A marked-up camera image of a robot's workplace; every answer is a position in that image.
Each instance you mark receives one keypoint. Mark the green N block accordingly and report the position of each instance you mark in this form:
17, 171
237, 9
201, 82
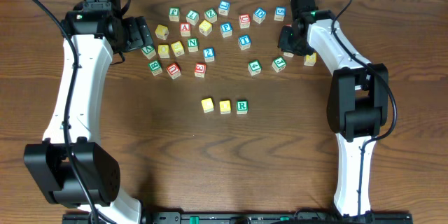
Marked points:
192, 45

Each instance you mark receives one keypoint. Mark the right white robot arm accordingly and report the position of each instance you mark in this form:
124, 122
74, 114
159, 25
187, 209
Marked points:
357, 105

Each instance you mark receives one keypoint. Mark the yellow o block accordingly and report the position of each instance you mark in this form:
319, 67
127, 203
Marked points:
225, 106
163, 51

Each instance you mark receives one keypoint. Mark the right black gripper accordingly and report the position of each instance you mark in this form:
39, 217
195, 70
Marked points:
287, 43

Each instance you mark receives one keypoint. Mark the blue 5 block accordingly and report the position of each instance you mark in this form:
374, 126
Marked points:
280, 13

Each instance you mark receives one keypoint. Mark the yellow G block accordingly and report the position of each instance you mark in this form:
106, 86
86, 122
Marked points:
310, 60

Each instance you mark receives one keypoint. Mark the blue T block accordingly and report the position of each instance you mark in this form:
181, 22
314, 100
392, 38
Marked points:
244, 42

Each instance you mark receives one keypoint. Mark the red U block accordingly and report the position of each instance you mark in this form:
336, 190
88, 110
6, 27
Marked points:
174, 70

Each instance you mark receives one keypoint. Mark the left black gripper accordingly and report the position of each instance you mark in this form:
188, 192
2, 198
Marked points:
138, 33

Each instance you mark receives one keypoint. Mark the green V block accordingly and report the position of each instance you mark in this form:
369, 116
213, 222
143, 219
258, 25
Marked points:
149, 52

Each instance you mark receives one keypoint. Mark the green J block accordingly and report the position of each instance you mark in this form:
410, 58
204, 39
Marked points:
279, 64

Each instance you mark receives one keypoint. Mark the yellow block near left gripper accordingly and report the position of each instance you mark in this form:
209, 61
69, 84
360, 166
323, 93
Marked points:
162, 32

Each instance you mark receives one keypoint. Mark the blue L block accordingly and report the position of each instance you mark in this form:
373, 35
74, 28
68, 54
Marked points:
288, 54

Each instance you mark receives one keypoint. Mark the yellow block upper middle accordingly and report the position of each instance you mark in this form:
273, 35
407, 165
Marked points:
205, 28

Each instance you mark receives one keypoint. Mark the yellow C block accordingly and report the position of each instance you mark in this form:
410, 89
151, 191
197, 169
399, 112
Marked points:
207, 105

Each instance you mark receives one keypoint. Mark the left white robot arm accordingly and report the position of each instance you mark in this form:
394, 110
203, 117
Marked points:
69, 166

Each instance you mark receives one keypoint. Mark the green B block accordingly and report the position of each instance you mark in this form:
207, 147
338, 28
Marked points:
155, 67

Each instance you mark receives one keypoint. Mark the green P block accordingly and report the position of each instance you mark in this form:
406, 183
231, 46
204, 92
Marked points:
174, 14

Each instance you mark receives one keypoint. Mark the blue top block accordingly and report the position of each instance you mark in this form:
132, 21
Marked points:
224, 8

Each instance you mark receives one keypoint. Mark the red C block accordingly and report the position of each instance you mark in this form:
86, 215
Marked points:
244, 21

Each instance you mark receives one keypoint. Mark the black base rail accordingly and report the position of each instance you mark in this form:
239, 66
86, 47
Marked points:
282, 218

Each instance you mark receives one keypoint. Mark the blue D block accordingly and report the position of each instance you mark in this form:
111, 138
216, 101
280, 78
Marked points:
259, 15

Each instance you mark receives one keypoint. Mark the blue 2 block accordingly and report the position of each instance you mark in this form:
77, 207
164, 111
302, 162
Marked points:
209, 54

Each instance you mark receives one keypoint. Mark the green Z block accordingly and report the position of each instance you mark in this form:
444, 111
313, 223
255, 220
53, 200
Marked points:
211, 15

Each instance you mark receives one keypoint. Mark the green 4 block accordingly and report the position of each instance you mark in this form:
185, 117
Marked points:
254, 67

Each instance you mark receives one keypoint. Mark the yellow S block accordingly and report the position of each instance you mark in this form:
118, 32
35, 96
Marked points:
178, 48

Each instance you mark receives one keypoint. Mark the green R block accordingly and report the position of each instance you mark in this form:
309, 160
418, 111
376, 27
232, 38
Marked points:
242, 107

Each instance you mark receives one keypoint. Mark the blue F block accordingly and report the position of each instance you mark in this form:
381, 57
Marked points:
226, 29

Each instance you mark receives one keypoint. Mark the red A block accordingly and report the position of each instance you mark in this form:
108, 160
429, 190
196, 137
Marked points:
185, 29

